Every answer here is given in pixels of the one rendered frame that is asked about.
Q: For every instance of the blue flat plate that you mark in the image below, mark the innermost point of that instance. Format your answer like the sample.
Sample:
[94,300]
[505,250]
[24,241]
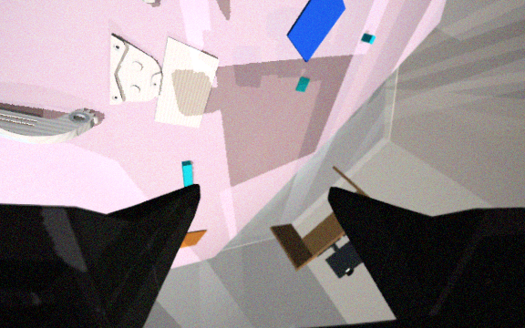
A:
[313,25]

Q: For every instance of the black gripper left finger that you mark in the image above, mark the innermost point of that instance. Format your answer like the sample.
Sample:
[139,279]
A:
[120,259]

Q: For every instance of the cyan rectangular bar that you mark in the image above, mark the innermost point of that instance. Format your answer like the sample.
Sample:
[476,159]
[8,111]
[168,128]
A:
[187,173]

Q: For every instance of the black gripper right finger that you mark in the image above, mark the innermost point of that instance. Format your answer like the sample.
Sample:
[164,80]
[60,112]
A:
[416,259]

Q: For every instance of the orange flat plate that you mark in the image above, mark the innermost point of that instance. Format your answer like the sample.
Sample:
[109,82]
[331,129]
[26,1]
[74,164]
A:
[192,238]

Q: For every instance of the teal rectangular block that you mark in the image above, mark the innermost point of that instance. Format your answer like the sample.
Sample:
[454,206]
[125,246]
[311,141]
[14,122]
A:
[368,38]

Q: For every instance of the small cyan flat square plate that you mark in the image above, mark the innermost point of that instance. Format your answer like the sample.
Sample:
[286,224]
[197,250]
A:
[302,84]

